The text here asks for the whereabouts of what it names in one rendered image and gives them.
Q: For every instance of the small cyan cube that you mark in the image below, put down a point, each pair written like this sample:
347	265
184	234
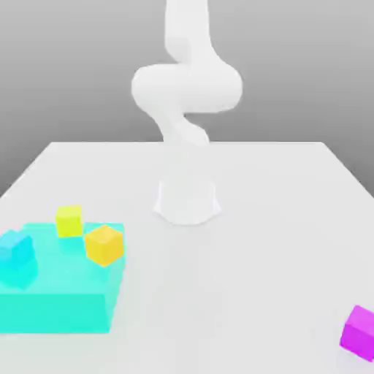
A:
16	258

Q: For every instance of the large turquoise box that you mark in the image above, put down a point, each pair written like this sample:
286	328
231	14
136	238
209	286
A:
67	292

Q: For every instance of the small magenta cube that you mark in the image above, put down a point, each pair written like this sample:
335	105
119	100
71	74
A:
358	333

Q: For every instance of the small orange-yellow cube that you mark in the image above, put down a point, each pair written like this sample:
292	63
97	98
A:
104	245

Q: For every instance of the small yellow-green cube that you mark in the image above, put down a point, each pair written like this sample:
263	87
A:
69	221

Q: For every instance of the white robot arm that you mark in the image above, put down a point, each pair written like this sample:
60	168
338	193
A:
187	87

